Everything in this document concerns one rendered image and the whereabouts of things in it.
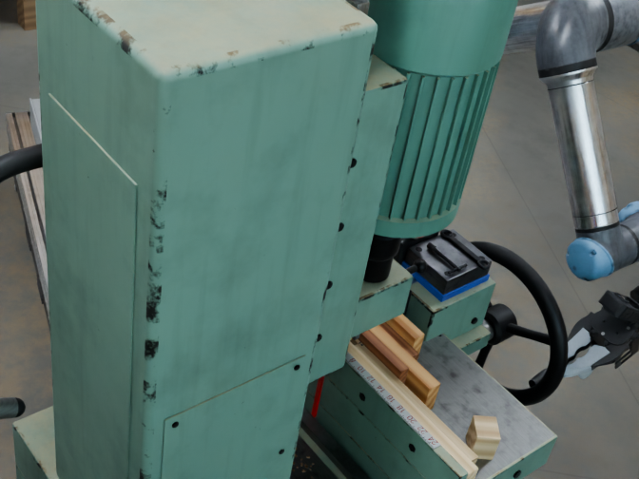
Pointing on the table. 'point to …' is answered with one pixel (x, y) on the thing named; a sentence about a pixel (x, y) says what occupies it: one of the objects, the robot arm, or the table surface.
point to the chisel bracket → (382, 299)
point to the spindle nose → (380, 258)
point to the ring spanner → (465, 249)
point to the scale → (392, 402)
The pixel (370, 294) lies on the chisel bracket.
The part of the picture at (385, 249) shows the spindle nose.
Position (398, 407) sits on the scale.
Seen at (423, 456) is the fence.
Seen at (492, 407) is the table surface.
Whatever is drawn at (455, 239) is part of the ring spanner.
